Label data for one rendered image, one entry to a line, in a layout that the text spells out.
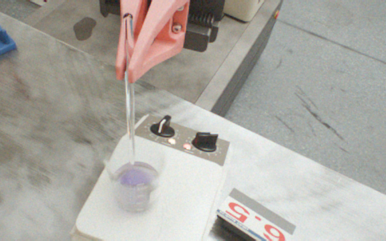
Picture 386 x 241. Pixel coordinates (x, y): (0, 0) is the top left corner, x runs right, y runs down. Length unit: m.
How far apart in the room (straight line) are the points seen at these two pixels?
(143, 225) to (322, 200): 0.26
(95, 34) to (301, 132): 0.88
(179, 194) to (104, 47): 0.88
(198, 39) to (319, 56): 1.64
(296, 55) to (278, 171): 1.39
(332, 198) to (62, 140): 0.37
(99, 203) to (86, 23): 0.97
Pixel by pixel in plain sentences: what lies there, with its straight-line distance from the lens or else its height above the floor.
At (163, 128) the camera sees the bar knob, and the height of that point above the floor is 0.82.
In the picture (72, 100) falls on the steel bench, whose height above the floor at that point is 0.75.
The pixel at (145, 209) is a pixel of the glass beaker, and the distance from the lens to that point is 0.37.
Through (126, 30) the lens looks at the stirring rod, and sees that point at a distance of 0.23.
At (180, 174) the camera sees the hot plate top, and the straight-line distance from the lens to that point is 0.40.
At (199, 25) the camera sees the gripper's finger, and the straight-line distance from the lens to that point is 0.31.
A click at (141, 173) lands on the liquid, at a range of 0.37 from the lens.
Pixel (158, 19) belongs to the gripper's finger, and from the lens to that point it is 0.26.
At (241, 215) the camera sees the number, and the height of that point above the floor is 0.78.
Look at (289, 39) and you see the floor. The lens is 1.97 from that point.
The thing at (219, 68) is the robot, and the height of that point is 0.36.
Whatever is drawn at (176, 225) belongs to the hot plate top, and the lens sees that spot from 0.38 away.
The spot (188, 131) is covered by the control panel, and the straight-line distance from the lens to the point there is 0.50.
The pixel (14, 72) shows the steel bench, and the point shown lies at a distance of 0.63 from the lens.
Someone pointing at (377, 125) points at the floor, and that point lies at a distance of 1.77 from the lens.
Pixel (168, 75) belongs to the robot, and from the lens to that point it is 1.13.
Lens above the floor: 1.19
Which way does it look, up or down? 53 degrees down
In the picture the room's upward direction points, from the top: 11 degrees clockwise
